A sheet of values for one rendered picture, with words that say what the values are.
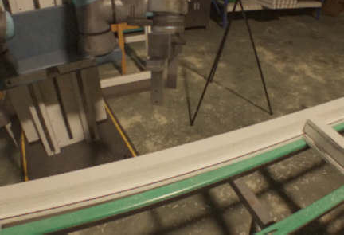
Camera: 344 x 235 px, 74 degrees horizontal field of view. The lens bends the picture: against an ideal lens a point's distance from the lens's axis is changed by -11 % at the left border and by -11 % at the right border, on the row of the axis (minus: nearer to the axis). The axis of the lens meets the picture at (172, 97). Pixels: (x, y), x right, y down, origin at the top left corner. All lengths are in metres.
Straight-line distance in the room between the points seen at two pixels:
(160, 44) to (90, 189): 0.41
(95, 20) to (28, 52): 0.37
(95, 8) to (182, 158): 0.73
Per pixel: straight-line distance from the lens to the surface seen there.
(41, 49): 1.31
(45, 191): 0.69
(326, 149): 0.92
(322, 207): 0.78
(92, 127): 1.63
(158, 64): 0.50
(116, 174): 0.67
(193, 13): 4.35
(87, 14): 1.14
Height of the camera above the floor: 1.44
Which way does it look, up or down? 34 degrees down
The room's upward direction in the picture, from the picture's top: straight up
